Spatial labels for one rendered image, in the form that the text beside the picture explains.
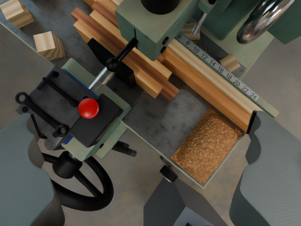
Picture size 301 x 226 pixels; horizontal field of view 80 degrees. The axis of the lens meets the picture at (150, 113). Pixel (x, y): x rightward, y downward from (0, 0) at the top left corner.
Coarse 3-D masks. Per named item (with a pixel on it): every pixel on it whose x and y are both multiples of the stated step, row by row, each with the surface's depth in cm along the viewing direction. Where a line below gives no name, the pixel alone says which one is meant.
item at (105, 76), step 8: (96, 48) 30; (104, 48) 30; (96, 56) 35; (104, 56) 30; (112, 56) 30; (104, 64) 36; (120, 64) 30; (104, 72) 33; (112, 72) 33; (120, 72) 30; (128, 72) 30; (96, 80) 33; (104, 80) 33; (128, 80) 32; (96, 88) 33
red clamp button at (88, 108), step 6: (84, 102) 26; (90, 102) 26; (96, 102) 27; (78, 108) 26; (84, 108) 26; (90, 108) 26; (96, 108) 26; (84, 114) 26; (90, 114) 26; (96, 114) 27
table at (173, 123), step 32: (0, 0) 39; (32, 0) 40; (64, 0) 40; (32, 32) 39; (64, 32) 39; (96, 64) 39; (128, 96) 39; (160, 96) 39; (192, 96) 40; (128, 128) 44; (160, 128) 39; (192, 128) 39; (224, 160) 39
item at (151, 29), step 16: (128, 0) 23; (192, 0) 23; (128, 16) 23; (144, 16) 23; (160, 16) 23; (176, 16) 23; (128, 32) 26; (144, 32) 23; (160, 32) 23; (176, 32) 28; (144, 48) 27; (160, 48) 26
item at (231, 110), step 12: (84, 0) 40; (96, 0) 36; (108, 0) 36; (168, 60) 36; (180, 60) 36; (180, 72) 36; (192, 72) 36; (192, 84) 37; (204, 84) 36; (204, 96) 39; (216, 96) 36; (216, 108) 39; (228, 108) 36; (240, 108) 36; (240, 120) 36
